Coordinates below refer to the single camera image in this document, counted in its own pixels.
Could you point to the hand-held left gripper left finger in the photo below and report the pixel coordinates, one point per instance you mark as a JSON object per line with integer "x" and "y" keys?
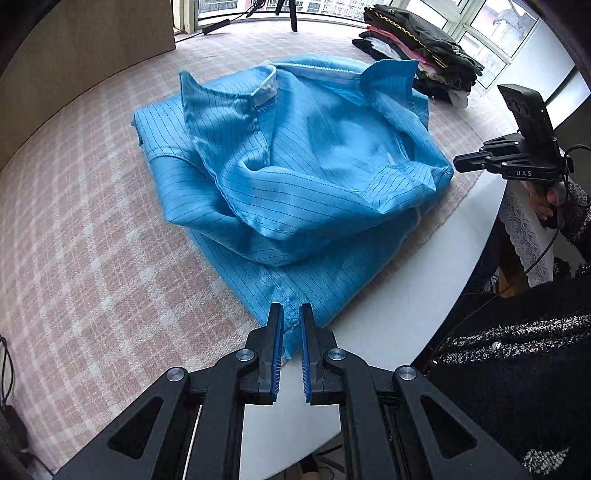
{"x": 276, "y": 360}

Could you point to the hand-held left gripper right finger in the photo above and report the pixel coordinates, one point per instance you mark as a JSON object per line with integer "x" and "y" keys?
{"x": 305, "y": 360}

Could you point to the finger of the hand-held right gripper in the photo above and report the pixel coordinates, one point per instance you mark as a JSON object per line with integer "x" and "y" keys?
{"x": 471, "y": 162}
{"x": 501, "y": 144}

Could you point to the blue striped work coat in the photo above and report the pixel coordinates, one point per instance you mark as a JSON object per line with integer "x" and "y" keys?
{"x": 300, "y": 184}

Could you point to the person's right forearm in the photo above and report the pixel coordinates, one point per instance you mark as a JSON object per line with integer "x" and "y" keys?
{"x": 577, "y": 217}

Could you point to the stack of folded clothes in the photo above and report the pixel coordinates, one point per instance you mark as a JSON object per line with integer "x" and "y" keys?
{"x": 429, "y": 46}

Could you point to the person's right hand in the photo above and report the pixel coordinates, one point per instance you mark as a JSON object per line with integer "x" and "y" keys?
{"x": 538, "y": 203}

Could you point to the white lace cloth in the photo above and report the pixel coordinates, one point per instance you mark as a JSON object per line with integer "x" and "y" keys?
{"x": 521, "y": 240}

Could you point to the pink plaid tablecloth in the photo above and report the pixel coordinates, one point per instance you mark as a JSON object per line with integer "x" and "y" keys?
{"x": 92, "y": 277}

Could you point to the person's black knit jacket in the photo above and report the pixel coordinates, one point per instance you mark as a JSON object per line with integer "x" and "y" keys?
{"x": 508, "y": 369}

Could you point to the black tripod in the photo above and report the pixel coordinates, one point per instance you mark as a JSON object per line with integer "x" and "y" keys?
{"x": 293, "y": 18}

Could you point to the black power adapter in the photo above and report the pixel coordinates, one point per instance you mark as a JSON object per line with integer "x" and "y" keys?
{"x": 11, "y": 429}

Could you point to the grey wooden panel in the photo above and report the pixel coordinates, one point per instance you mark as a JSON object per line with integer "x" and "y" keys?
{"x": 92, "y": 37}

